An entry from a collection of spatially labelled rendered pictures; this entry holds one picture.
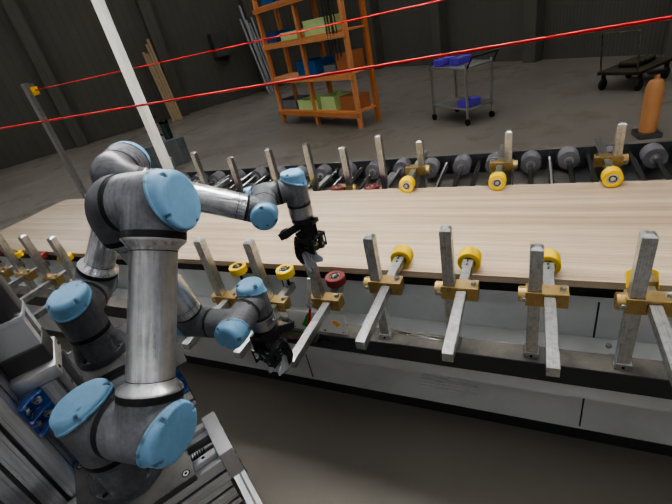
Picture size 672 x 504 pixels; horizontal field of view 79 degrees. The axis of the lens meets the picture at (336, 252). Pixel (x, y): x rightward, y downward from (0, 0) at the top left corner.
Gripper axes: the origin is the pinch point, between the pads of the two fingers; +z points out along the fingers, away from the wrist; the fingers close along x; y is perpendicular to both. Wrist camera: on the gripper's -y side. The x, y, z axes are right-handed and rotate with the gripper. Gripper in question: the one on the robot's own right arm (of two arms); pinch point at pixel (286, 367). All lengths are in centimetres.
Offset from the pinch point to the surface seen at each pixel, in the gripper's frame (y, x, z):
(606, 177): -133, 86, -7
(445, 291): -39, 40, -8
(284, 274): -42, -28, -1
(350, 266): -53, -2, -2
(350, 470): -17, -2, 88
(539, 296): -41, 67, -9
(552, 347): -21, 72, -10
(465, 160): -186, 14, 6
